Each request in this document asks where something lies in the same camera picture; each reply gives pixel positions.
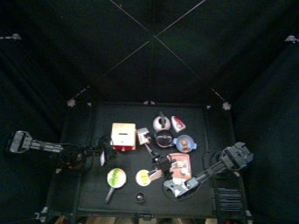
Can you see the grey frame corner bracket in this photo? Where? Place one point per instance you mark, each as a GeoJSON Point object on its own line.
{"type": "Point", "coordinates": [71, 102]}
{"type": "Point", "coordinates": [291, 38]}
{"type": "Point", "coordinates": [226, 106]}
{"type": "Point", "coordinates": [148, 102]}
{"type": "Point", "coordinates": [13, 37]}

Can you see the orange toy egg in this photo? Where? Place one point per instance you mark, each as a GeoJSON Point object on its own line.
{"type": "Point", "coordinates": [184, 143]}

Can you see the small black round toy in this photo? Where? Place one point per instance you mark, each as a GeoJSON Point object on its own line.
{"type": "Point", "coordinates": [140, 197]}

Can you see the red and white toy carton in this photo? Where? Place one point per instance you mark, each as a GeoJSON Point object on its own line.
{"type": "Point", "coordinates": [178, 124]}

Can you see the white and red toy toaster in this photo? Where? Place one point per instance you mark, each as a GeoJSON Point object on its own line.
{"type": "Point", "coordinates": [123, 136]}

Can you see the blue toy bowl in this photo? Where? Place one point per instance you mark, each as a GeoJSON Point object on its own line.
{"type": "Point", "coordinates": [184, 143]}

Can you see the pink striped toy food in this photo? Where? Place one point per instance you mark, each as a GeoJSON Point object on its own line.
{"type": "Point", "coordinates": [155, 174]}

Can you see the black toy pot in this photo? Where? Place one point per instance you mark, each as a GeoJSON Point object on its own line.
{"type": "Point", "coordinates": [164, 138]}

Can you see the green toy frying pan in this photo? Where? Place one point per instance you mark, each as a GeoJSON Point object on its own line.
{"type": "Point", "coordinates": [116, 178]}

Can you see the yellow toy plate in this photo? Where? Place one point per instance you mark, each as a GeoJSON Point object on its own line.
{"type": "Point", "coordinates": [142, 178]}

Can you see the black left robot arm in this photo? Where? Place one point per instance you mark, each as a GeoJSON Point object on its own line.
{"type": "Point", "coordinates": [40, 145]}

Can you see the pink toy cutting board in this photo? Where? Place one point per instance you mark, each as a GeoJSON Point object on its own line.
{"type": "Point", "coordinates": [182, 164]}

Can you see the silver toy kettle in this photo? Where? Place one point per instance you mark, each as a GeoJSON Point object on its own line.
{"type": "Point", "coordinates": [162, 123]}

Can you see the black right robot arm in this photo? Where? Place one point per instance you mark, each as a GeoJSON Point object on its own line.
{"type": "Point", "coordinates": [230, 159]}

